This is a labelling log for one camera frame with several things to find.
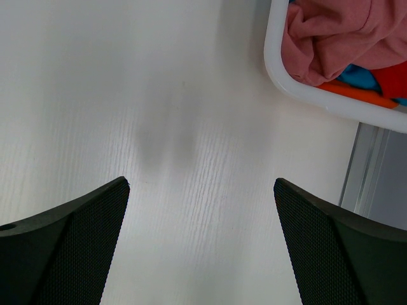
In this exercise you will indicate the turquoise t shirt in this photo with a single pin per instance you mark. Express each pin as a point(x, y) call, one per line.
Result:
point(362, 78)

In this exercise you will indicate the salmon pink t shirt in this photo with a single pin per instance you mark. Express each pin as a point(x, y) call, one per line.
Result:
point(322, 38)

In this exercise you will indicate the bright red t shirt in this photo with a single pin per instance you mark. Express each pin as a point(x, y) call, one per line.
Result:
point(392, 80)

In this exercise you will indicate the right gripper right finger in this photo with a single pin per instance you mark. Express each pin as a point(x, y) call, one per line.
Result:
point(337, 256)

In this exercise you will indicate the orange t shirt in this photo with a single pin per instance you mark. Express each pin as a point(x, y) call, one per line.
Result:
point(368, 96)

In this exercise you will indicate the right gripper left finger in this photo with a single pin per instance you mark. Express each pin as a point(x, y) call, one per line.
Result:
point(63, 255)

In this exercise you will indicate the white plastic laundry basket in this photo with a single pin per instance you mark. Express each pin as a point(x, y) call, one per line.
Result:
point(337, 105)

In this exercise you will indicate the aluminium side rail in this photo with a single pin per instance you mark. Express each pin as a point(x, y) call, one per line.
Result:
point(375, 182)

